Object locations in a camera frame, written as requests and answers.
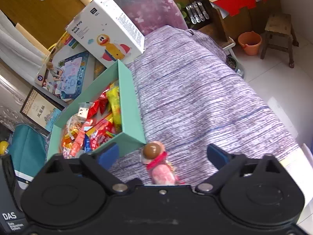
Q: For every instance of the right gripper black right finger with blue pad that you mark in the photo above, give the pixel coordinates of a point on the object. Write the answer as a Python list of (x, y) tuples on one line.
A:
[(227, 164)]

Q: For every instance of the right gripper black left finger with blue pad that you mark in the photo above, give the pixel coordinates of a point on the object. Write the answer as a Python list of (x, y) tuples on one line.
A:
[(98, 164)]

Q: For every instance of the long red snack stick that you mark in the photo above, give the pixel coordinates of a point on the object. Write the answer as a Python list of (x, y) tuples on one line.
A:
[(78, 142)]

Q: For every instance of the golden yellow snack pack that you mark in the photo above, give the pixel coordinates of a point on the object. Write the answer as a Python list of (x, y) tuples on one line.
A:
[(67, 143)]

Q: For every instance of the orange yellow cracker pack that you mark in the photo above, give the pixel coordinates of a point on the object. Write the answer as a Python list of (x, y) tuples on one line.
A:
[(73, 125)]

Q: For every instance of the small round jelly cup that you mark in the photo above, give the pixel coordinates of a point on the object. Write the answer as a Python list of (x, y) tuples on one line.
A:
[(84, 110)]

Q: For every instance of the brown ball candy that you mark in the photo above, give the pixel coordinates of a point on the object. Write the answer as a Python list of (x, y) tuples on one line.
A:
[(161, 171)]

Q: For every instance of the red snack bag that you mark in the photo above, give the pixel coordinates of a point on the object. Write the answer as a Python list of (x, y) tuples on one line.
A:
[(99, 105)]

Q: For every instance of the yellow striped snack pack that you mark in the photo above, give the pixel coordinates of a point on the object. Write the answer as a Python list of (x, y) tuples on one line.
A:
[(114, 100)]

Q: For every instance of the blue white biscuit pack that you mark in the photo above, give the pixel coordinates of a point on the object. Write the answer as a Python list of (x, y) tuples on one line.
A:
[(87, 145)]

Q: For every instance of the red Skittles candy bag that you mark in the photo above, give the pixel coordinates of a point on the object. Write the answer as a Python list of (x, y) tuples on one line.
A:
[(101, 133)]

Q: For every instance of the mint green cardboard box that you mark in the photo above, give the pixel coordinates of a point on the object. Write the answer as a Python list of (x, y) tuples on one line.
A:
[(132, 136)]

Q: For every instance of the teal fabric chair cover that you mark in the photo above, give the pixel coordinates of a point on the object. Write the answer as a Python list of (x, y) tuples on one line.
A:
[(28, 153)]

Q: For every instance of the framed pineapple cake picture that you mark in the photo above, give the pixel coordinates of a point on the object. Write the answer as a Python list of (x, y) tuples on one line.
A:
[(41, 110)]

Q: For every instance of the purple striped tablecloth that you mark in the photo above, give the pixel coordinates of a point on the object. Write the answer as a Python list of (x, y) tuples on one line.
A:
[(189, 98)]

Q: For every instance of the yellow ball toy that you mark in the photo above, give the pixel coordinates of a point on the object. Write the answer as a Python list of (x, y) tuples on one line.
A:
[(3, 147)]

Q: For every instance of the water doodle mat box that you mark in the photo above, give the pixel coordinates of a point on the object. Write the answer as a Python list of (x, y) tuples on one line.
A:
[(68, 69)]

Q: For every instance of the orange plastic bucket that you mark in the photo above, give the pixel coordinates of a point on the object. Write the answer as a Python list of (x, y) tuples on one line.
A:
[(250, 42)]

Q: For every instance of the white roly-poly duck box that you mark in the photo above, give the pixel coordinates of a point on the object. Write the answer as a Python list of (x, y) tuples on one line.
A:
[(106, 32)]

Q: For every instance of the wooden stool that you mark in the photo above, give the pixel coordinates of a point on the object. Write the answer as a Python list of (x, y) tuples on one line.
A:
[(280, 25)]

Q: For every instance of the silver nail clippers set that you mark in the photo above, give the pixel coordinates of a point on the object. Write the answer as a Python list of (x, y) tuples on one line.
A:
[(196, 12)]

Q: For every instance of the purple floral pillow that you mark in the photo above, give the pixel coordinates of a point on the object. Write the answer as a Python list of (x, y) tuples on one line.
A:
[(149, 15)]

